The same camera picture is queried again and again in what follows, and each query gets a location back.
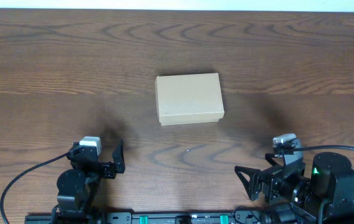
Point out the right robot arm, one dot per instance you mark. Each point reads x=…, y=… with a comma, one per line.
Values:
x=327, y=196

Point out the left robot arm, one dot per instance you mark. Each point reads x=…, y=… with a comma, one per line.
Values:
x=78, y=186

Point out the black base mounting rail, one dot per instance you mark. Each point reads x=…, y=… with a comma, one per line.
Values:
x=239, y=216

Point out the cardboard box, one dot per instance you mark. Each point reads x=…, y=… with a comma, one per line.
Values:
x=189, y=99

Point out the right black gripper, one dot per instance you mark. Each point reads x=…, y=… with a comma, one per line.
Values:
x=264, y=182

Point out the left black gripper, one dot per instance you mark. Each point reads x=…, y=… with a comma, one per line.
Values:
x=101, y=169

